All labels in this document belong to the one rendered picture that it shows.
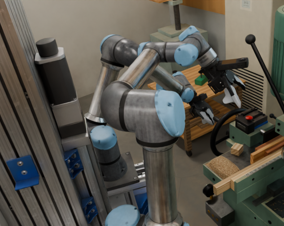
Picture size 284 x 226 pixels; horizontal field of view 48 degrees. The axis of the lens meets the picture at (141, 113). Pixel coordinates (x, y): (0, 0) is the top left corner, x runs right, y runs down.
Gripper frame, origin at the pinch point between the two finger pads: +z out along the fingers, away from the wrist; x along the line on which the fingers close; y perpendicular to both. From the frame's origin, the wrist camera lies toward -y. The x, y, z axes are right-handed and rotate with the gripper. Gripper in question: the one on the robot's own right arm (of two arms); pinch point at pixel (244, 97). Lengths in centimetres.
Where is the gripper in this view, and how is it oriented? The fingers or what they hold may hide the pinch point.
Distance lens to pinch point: 131.9
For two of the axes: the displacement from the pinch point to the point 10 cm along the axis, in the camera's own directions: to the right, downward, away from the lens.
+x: -3.7, 5.3, -7.7
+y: -6.7, 4.3, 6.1
